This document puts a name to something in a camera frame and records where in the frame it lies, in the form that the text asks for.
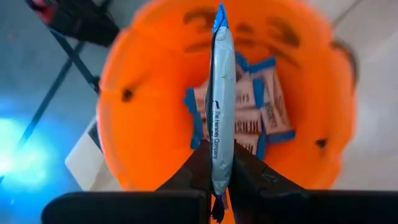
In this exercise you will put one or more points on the orange halloween bucket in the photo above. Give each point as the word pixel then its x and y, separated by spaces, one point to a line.
pixel 140 118

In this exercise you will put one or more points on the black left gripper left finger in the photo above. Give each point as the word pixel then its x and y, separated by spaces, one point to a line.
pixel 196 174

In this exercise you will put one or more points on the black crate with red device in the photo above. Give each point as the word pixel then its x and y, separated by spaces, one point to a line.
pixel 71 18

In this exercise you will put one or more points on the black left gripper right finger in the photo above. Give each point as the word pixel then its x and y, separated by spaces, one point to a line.
pixel 252 180

